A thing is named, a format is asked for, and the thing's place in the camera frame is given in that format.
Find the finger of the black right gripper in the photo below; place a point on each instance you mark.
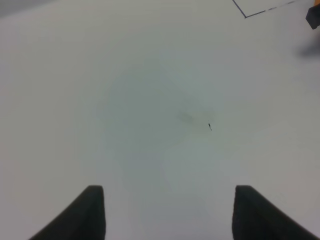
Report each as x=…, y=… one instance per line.
x=313, y=16

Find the orange cube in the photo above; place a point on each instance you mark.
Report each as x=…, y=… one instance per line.
x=316, y=2

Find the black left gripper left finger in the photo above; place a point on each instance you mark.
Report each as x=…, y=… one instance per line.
x=83, y=219

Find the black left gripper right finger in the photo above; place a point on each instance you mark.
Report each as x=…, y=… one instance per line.
x=256, y=218

